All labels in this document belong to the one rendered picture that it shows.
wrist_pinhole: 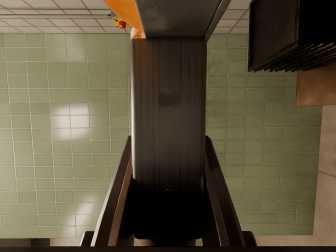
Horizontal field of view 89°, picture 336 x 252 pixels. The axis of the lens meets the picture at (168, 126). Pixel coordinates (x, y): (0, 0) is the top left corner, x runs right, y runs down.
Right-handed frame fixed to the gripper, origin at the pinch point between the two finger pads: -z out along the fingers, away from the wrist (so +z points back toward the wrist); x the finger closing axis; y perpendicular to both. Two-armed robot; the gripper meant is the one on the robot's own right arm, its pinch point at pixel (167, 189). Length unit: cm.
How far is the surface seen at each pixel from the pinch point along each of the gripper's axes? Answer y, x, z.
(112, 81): 49, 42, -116
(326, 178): 106, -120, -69
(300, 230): 149, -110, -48
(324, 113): 69, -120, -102
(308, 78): 25, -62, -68
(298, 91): 32, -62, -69
